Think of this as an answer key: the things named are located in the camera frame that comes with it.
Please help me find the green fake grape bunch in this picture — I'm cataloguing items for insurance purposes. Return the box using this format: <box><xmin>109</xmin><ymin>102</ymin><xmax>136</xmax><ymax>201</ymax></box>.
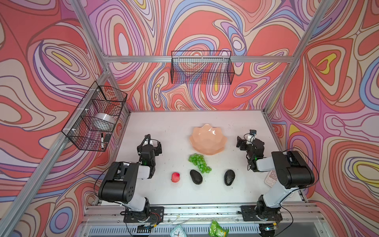
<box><xmin>188</xmin><ymin>154</ymin><xmax>212</xmax><ymax>173</ymax></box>

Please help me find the aluminium front rail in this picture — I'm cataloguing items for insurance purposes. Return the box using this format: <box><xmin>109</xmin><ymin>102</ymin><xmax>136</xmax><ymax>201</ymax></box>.
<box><xmin>82</xmin><ymin>202</ymin><xmax>326</xmax><ymax>225</ymax></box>

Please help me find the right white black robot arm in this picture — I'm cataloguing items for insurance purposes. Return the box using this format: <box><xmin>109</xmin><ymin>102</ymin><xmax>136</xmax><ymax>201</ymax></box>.
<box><xmin>236</xmin><ymin>136</ymin><xmax>315</xmax><ymax>219</ymax></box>

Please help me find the green snack packet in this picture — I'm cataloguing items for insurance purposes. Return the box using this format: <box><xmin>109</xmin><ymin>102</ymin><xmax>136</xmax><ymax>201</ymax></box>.
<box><xmin>208</xmin><ymin>220</ymin><xmax>229</xmax><ymax>237</ymax></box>

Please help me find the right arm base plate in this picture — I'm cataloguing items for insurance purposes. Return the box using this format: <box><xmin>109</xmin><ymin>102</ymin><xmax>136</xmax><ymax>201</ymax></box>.
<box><xmin>238</xmin><ymin>205</ymin><xmax>283</xmax><ymax>222</ymax></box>

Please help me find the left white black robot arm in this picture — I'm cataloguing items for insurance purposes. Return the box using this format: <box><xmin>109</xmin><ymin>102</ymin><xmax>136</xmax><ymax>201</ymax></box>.
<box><xmin>98</xmin><ymin>134</ymin><xmax>162</xmax><ymax>214</ymax></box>

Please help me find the black wire basket back wall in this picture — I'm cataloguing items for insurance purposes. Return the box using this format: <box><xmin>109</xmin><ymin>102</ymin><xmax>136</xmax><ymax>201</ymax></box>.
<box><xmin>170</xmin><ymin>49</ymin><xmax>235</xmax><ymax>85</ymax></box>

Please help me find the teal small clock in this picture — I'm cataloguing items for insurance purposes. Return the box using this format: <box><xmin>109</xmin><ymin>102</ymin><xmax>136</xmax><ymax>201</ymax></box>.
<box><xmin>170</xmin><ymin>225</ymin><xmax>187</xmax><ymax>237</ymax></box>

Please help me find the black wire basket left wall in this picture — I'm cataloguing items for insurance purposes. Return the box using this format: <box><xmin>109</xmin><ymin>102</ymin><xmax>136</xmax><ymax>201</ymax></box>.
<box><xmin>62</xmin><ymin>82</ymin><xmax>127</xmax><ymax>152</ymax></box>

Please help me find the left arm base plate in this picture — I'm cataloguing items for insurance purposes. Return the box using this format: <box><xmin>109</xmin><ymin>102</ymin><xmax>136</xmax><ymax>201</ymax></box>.
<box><xmin>123</xmin><ymin>206</ymin><xmax>164</xmax><ymax>224</ymax></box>

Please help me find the black marker pen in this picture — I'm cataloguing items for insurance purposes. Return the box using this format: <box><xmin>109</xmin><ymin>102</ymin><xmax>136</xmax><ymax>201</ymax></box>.
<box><xmin>100</xmin><ymin>133</ymin><xmax>106</xmax><ymax>151</ymax></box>

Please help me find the silver tape roll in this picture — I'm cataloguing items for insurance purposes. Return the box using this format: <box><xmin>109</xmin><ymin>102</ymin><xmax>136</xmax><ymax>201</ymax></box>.
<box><xmin>93</xmin><ymin>113</ymin><xmax>116</xmax><ymax>131</ymax></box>

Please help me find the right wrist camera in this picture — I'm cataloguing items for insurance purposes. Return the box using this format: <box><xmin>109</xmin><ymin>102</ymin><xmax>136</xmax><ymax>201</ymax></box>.
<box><xmin>247</xmin><ymin>129</ymin><xmax>257</xmax><ymax>143</ymax></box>

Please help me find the dark fake avocado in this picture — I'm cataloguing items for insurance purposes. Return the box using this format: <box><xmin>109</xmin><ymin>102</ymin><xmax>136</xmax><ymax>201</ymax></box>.
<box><xmin>190</xmin><ymin>169</ymin><xmax>203</xmax><ymax>185</ymax></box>
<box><xmin>224</xmin><ymin>169</ymin><xmax>235</xmax><ymax>186</ymax></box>

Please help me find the red fake strawberry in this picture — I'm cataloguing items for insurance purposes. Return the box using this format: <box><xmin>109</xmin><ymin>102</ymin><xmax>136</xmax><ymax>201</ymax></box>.
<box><xmin>171</xmin><ymin>172</ymin><xmax>180</xmax><ymax>183</ymax></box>

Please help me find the black wire basket wall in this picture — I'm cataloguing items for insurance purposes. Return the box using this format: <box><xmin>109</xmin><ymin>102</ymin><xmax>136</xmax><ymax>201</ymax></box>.
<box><xmin>62</xmin><ymin>82</ymin><xmax>127</xmax><ymax>152</ymax></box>
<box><xmin>170</xmin><ymin>49</ymin><xmax>235</xmax><ymax>85</ymax></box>

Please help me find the peach scalloped fruit bowl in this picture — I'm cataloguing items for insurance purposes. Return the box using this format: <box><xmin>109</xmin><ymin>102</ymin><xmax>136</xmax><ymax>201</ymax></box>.
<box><xmin>189</xmin><ymin>124</ymin><xmax>228</xmax><ymax>156</ymax></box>

